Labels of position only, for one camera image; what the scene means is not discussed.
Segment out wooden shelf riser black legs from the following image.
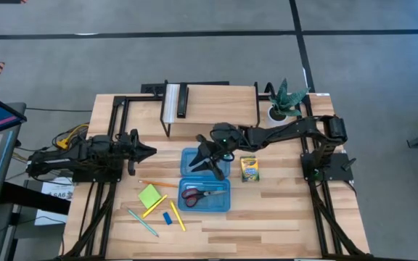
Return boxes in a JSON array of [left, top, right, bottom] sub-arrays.
[[159, 81, 261, 140]]

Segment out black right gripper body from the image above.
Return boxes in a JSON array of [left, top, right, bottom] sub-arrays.
[[195, 122, 245, 181]]

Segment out teal pencil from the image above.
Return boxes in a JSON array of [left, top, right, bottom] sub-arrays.
[[124, 206, 160, 238]]

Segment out green sticky note pad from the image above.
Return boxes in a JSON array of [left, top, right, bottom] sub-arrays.
[[137, 183, 163, 210]]

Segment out snake plant in white pot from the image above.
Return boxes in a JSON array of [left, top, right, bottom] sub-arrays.
[[266, 78, 311, 128]]

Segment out red handled scissors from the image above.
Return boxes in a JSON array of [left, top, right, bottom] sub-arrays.
[[181, 187, 228, 209]]

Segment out yellow cable bundle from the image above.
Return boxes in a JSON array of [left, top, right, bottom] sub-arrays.
[[54, 123, 90, 150]]

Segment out black floor cable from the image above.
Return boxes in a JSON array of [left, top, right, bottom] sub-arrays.
[[25, 107, 93, 113]]

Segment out blue translucent pencil case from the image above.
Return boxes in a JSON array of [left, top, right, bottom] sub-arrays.
[[178, 146, 231, 213]]

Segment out orange pencil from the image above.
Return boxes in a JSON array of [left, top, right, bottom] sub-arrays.
[[138, 179, 179, 189]]

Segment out green yellow crayon box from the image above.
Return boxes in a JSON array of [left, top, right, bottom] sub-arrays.
[[239, 155, 260, 183]]

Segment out white strip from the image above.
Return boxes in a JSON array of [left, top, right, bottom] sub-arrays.
[[163, 83, 179, 123]]

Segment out white printed paper sheet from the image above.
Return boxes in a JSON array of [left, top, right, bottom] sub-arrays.
[[34, 176, 75, 226]]

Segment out black stapler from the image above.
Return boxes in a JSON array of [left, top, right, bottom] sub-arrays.
[[176, 83, 189, 119]]

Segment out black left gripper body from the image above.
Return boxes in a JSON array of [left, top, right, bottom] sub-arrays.
[[114, 128, 141, 177]]

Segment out yellow pencil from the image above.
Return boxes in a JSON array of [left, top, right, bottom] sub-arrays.
[[168, 199, 187, 233], [142, 194, 169, 219]]

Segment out black power strip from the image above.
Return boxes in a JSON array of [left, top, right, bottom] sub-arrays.
[[140, 80, 231, 96]]

